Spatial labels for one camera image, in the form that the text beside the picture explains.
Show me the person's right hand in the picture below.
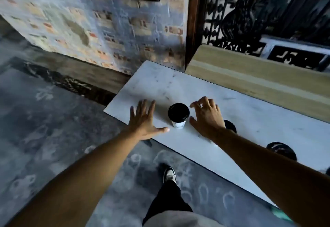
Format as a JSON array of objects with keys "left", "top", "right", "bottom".
[{"left": 189, "top": 96, "right": 227, "bottom": 140}]

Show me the person's left hand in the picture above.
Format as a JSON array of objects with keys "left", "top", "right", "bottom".
[{"left": 127, "top": 99, "right": 170, "bottom": 141}]

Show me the person's right forearm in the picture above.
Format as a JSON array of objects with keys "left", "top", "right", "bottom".
[{"left": 210, "top": 127, "right": 330, "bottom": 227}]

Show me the person's left forearm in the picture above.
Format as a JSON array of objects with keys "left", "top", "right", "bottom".
[{"left": 5, "top": 130, "right": 141, "bottom": 227}]

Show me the white paper cup black lid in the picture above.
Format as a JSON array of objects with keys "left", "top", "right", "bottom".
[
  {"left": 266, "top": 142, "right": 298, "bottom": 162},
  {"left": 223, "top": 120, "right": 237, "bottom": 134},
  {"left": 168, "top": 103, "right": 190, "bottom": 129}
]

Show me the person's black and white shoe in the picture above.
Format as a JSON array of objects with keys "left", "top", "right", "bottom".
[{"left": 163, "top": 167, "right": 177, "bottom": 185}]

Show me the light wooden bench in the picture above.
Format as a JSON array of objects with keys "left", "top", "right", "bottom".
[{"left": 185, "top": 44, "right": 330, "bottom": 124}]

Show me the person's black trouser leg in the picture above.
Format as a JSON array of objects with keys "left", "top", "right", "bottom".
[{"left": 142, "top": 180, "right": 193, "bottom": 226}]

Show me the person's grey shirt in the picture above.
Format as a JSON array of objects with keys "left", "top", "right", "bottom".
[{"left": 142, "top": 210, "right": 223, "bottom": 227}]

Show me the ornate black iron screen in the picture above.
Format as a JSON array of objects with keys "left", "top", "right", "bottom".
[{"left": 203, "top": 0, "right": 330, "bottom": 57}]

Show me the white framed black panel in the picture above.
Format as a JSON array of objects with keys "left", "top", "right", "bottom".
[{"left": 259, "top": 37, "right": 330, "bottom": 72}]

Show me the teal object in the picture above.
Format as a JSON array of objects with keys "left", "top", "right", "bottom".
[{"left": 270, "top": 205, "right": 293, "bottom": 222}]

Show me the dark wooden door post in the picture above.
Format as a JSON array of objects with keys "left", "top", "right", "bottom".
[{"left": 184, "top": 0, "right": 207, "bottom": 70}]

